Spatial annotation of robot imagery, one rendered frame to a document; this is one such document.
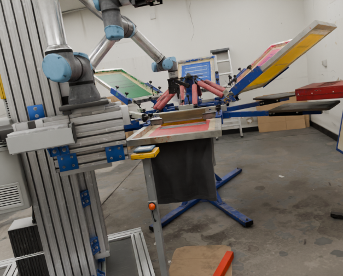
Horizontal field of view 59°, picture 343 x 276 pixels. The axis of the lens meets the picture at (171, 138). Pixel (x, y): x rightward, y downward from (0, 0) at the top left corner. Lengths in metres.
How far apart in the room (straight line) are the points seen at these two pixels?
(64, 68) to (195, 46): 5.27
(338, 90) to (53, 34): 1.84
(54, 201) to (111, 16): 1.01
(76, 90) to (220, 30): 5.22
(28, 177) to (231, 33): 5.36
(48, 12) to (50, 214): 1.03
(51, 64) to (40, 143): 0.33
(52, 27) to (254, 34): 5.42
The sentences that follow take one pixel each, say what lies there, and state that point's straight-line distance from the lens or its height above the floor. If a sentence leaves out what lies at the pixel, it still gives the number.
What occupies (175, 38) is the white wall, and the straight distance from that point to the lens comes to 6.54.
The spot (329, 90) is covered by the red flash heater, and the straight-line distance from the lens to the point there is 2.41.
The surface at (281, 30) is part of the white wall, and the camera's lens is 6.59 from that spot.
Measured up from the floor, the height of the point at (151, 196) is 0.70.
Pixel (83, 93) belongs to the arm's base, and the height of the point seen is 1.30.
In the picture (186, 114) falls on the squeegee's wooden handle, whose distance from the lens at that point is 2.33.
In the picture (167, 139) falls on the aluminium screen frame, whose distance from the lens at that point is 1.78.
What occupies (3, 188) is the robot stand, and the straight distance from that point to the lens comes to 1.76.
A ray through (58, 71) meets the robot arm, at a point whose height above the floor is 1.41.
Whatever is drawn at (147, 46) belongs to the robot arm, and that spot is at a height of 1.54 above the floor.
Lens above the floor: 1.31
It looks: 11 degrees down
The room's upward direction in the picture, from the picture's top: 8 degrees counter-clockwise
